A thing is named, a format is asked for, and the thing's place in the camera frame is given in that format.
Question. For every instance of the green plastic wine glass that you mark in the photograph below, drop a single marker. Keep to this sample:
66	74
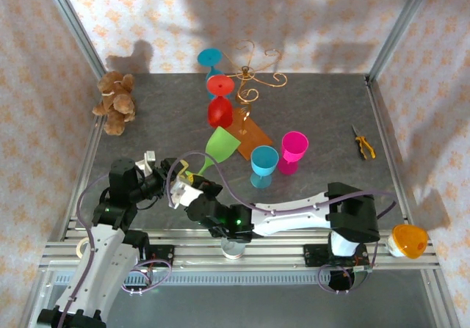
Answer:
222	144

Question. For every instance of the light blue plastic wine glass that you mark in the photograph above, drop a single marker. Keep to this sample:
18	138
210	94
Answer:
264	161

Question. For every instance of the red plastic wine glass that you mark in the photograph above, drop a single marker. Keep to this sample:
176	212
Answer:
220	113

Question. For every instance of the pink plastic wine glass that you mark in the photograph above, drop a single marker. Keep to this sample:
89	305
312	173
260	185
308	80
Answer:
293	148

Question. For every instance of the teal plastic wine glass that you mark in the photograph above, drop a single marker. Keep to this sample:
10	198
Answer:
210	57

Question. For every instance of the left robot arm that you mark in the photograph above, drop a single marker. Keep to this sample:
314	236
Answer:
99	262

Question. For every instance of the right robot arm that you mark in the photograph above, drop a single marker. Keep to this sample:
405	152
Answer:
293	214

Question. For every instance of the brown teddy bear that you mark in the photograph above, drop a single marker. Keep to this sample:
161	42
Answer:
115	100

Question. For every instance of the white tape roll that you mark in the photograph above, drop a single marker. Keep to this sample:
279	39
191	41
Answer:
81	249

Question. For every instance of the yellow black pliers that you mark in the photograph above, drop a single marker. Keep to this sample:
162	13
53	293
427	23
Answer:
363	144

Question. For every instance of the orange domed lamp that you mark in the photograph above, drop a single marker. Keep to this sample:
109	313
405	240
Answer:
411	241

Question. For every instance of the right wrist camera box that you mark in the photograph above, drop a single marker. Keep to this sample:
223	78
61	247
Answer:
181	194

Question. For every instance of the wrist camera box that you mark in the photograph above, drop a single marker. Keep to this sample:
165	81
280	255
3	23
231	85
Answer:
181	194
148	159

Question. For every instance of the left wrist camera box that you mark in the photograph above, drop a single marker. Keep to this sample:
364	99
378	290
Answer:
148	159

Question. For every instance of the aluminium rail base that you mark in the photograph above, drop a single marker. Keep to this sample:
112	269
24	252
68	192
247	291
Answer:
198	249

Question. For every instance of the aluminium side rail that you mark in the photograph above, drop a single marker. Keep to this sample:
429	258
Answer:
382	122
87	152

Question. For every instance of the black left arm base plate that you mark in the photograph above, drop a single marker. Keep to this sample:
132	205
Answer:
165	252

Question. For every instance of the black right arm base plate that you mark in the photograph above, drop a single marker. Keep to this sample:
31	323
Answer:
312	254

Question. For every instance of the aluminium frame post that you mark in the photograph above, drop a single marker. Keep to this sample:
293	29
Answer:
75	27
400	27

